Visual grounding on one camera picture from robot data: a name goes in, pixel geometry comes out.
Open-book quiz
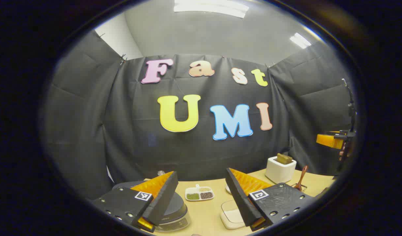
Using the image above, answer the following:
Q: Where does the black backdrop cloth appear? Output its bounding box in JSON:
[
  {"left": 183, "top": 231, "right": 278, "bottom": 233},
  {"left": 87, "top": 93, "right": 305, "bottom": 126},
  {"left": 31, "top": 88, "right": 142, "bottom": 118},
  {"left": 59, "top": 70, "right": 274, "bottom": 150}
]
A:
[{"left": 40, "top": 31, "right": 355, "bottom": 200}]

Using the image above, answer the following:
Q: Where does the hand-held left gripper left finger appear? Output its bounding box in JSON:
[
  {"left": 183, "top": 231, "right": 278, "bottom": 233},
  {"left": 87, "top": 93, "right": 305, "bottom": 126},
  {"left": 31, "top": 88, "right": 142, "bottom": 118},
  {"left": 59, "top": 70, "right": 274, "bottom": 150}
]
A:
[{"left": 93, "top": 171, "right": 179, "bottom": 233}]

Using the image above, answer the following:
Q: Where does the clear rice container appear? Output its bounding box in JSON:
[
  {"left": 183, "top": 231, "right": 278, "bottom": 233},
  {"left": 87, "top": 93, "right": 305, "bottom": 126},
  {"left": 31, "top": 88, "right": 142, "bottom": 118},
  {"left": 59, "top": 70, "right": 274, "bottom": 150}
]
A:
[{"left": 220, "top": 200, "right": 248, "bottom": 230}]

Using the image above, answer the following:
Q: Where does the white divided grain dish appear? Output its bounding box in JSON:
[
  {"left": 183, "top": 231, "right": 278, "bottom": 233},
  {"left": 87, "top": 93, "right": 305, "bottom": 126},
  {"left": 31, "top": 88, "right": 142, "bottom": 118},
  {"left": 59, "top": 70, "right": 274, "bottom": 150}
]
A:
[{"left": 185, "top": 184, "right": 215, "bottom": 201}]

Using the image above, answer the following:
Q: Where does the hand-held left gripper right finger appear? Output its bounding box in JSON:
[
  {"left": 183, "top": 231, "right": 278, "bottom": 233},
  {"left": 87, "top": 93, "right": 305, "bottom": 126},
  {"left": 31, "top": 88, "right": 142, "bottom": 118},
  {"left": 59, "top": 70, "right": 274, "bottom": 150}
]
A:
[{"left": 225, "top": 168, "right": 314, "bottom": 232}]

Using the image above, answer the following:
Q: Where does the white toaster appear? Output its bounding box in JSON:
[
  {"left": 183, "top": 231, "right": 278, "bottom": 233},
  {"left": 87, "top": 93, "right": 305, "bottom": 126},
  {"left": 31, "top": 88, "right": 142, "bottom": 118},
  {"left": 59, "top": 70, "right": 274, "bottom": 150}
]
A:
[{"left": 265, "top": 156, "right": 297, "bottom": 184}]

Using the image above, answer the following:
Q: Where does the dark grey rice cooker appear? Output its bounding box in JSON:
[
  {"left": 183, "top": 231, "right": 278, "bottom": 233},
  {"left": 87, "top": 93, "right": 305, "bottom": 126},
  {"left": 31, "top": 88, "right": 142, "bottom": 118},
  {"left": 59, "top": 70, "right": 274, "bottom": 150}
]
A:
[{"left": 112, "top": 180, "right": 191, "bottom": 232}]

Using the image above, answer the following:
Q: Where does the brown wooden spoon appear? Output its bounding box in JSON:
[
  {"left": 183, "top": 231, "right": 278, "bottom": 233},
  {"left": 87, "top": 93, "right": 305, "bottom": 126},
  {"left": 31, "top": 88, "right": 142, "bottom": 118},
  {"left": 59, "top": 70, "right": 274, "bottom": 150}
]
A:
[{"left": 294, "top": 165, "right": 308, "bottom": 191}]

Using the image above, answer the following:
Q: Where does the brown toast slice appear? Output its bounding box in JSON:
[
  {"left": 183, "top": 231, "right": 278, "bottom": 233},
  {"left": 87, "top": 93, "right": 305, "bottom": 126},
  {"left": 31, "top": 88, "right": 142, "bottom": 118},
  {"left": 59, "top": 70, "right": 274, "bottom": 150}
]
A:
[{"left": 277, "top": 153, "right": 293, "bottom": 165}]

